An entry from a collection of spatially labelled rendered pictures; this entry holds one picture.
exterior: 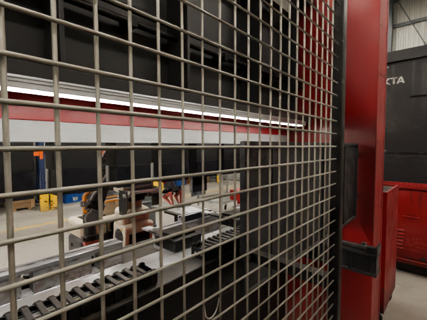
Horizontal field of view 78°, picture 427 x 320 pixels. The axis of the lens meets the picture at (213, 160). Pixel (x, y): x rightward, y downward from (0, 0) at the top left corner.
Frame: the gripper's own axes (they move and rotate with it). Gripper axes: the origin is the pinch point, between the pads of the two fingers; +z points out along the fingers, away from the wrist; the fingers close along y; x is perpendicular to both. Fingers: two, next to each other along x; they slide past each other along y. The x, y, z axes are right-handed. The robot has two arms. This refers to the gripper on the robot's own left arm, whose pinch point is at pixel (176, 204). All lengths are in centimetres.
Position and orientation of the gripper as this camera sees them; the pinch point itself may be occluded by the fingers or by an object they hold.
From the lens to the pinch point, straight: 146.8
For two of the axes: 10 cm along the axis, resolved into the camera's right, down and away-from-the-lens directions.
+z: 3.7, 8.8, -3.0
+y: 6.7, -0.3, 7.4
